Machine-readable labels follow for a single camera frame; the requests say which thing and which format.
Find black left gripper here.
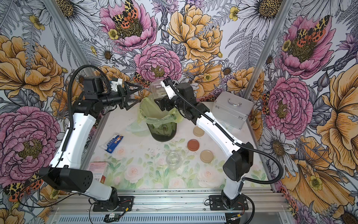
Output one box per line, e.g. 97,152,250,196
98,81,143,111

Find glass jar orange lid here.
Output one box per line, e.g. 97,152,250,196
166,152,182,170

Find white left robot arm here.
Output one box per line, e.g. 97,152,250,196
39,76,143,211

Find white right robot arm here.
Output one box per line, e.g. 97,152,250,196
152,79,254,210

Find green plastic bin liner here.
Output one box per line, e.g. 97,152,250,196
137,95,183,127

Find black mesh waste bin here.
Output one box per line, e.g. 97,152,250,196
147,122,177,142

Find blue snack packet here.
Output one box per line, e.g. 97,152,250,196
100,134,124,154

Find silver metal case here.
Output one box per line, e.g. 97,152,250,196
211,91,254,129

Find pink red packet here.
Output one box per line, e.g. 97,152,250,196
88,162,110,184

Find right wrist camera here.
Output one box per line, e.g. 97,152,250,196
160,77,177,99

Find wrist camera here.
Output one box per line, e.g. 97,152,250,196
160,77,177,99
111,77,123,92

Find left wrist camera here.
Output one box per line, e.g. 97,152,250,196
111,77,123,92

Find aluminium frame post left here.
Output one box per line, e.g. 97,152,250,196
44,1,90,67

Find aluminium frame post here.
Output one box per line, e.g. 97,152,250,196
243,0,294,99
44,1,90,67

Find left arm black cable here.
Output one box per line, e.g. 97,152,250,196
16,65,112,208

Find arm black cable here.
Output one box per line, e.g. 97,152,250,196
16,65,112,208
167,81,283,184

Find aluminium frame post right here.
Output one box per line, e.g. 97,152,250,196
243,0,294,99

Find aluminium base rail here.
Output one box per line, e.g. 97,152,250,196
47,187,295,224

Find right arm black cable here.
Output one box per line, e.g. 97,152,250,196
167,81,283,184

